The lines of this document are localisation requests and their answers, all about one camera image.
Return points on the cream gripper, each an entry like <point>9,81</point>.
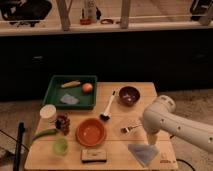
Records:
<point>152,139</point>

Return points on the silver metal fork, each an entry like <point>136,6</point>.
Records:
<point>129,128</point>

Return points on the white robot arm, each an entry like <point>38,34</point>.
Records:
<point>159,116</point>

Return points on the purple bowl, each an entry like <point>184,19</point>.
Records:
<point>129,95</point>

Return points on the orange bowl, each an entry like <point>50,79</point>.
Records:
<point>91,132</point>

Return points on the blue grey cloth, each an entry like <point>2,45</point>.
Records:
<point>143,153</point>

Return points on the wooden block sponge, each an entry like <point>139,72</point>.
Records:
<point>93,155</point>

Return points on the orange fruit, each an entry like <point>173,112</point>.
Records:
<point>87,87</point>

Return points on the dark red grape bunch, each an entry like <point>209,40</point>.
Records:
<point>62,123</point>

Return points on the light green cup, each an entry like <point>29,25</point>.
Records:
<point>60,146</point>

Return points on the blue cloth in tray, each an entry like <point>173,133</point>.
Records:
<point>70,100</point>

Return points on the green plastic tray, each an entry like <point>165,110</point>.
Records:
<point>55,92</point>

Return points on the green pepper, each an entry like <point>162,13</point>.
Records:
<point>45,133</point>

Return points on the white cup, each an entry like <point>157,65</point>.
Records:
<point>48,113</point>

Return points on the black pole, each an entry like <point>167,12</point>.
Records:
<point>16,163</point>

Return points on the white bottle on ledge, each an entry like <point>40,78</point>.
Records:
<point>90,10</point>

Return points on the black office chair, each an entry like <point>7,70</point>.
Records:
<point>30,12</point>

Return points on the orange ring object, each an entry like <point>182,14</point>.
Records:
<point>106,21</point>

